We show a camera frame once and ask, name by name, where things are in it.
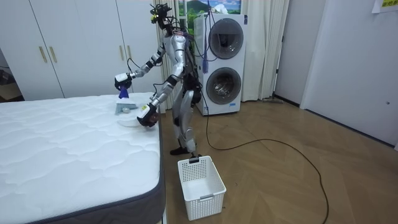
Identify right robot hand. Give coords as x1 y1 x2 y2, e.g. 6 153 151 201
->
114 72 134 92

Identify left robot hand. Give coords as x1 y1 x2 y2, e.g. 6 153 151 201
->
136 103 160 128

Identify white cloth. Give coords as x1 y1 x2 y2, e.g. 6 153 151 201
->
117 115 141 128

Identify light blue folded cloth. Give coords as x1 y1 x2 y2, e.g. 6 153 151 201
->
114 97 139 116

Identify robot legs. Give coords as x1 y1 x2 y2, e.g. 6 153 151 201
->
169 88 203 156

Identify robot body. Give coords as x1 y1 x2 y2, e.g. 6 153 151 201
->
150 2 201 106

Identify grey bed with white mattress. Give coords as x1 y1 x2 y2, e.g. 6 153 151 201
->
0 91 167 224

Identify white washing machine tower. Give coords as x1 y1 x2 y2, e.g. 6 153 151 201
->
193 12 249 116

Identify white perforated plastic basket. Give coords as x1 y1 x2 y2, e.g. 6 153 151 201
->
177 155 227 222

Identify white door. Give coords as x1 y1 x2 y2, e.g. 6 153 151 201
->
299 0 398 147

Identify yellow paper note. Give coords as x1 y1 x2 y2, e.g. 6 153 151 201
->
371 0 398 14

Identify white wardrobe with gold handles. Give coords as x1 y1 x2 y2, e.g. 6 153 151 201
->
0 0 164 101

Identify cable bundle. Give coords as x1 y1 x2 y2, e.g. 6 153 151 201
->
186 0 219 75

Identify landscape wall poster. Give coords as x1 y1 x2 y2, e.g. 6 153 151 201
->
178 0 243 35

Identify black floor cable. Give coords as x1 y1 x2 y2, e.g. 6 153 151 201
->
198 88 330 224

